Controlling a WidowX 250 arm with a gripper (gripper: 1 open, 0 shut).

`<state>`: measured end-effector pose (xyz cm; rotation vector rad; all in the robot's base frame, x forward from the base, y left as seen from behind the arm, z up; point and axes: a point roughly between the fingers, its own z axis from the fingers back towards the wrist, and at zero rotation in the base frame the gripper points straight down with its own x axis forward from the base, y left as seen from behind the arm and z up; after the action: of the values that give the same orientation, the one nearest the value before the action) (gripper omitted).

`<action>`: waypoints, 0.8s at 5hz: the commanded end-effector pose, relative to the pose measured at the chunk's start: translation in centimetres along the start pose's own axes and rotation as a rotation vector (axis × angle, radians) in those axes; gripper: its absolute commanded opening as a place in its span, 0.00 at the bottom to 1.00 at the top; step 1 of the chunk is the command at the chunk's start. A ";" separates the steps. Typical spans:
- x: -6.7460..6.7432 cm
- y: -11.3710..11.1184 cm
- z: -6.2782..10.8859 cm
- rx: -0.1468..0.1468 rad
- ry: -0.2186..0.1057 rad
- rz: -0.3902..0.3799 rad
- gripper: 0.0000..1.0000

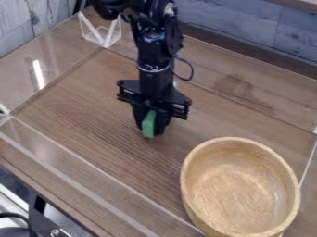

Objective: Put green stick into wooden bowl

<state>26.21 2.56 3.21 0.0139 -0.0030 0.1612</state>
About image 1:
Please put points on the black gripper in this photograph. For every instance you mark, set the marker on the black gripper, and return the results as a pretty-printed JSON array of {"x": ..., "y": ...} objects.
[{"x": 129, "y": 94}]

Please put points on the green rectangular stick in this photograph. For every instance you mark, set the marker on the green rectangular stick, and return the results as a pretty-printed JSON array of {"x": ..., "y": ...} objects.
[{"x": 155, "y": 93}]

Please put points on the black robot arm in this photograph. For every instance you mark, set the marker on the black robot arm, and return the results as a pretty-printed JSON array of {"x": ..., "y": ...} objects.
[{"x": 153, "y": 27}]

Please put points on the wooden bowl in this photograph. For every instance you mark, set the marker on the wooden bowl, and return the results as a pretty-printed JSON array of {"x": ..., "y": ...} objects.
[{"x": 239, "y": 189}]

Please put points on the clear acrylic corner bracket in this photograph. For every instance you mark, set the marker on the clear acrylic corner bracket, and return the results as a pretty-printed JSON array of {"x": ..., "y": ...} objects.
[{"x": 104, "y": 36}]

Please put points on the clear acrylic enclosure wall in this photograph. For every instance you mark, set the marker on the clear acrylic enclosure wall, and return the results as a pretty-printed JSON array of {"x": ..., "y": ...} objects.
[{"x": 121, "y": 174}]

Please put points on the black table frame leg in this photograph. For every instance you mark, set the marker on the black table frame leg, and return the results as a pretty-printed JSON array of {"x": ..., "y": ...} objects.
[{"x": 48, "y": 221}]

